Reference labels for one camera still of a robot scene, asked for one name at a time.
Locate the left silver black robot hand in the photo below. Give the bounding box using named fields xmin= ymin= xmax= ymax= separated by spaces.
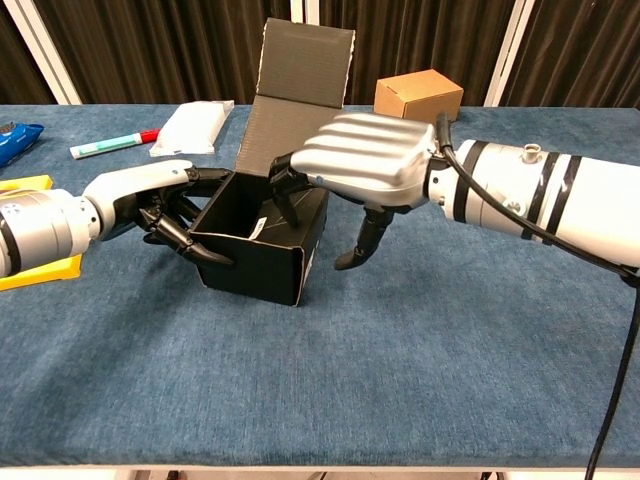
xmin=82 ymin=159 xmax=236 ymax=266

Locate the white frame post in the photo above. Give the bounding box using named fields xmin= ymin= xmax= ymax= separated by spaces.
xmin=289 ymin=0 xmax=321 ymax=24
xmin=0 ymin=0 xmax=84 ymax=105
xmin=482 ymin=0 xmax=536 ymax=108

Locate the black pleated curtain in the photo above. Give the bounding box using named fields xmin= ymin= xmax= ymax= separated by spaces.
xmin=0 ymin=0 xmax=56 ymax=105
xmin=37 ymin=0 xmax=294 ymax=105
xmin=319 ymin=0 xmax=516 ymax=107
xmin=499 ymin=0 xmax=640 ymax=109

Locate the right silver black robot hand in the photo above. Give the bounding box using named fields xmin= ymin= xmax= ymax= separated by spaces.
xmin=268 ymin=112 xmax=436 ymax=271

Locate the black paper box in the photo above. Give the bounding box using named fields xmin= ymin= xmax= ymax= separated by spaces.
xmin=189 ymin=17 xmax=357 ymax=307

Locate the brown cardboard box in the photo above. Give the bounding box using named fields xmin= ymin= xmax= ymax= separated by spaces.
xmin=374 ymin=68 xmax=464 ymax=121

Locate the blue table mat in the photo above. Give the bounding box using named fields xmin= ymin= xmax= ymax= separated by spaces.
xmin=0 ymin=103 xmax=640 ymax=469

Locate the yellow tube rack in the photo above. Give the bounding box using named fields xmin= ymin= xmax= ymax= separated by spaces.
xmin=0 ymin=174 xmax=84 ymax=292

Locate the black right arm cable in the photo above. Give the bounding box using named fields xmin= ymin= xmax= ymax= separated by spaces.
xmin=434 ymin=112 xmax=640 ymax=480

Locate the blue cookie packet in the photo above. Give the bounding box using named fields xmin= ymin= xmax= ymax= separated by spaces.
xmin=0 ymin=119 xmax=45 ymax=169

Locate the white tissue packet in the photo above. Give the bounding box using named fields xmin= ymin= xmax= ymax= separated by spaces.
xmin=148 ymin=99 xmax=235 ymax=157

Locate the green red marker pen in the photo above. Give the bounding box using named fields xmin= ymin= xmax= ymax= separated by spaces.
xmin=69 ymin=128 xmax=161 ymax=160

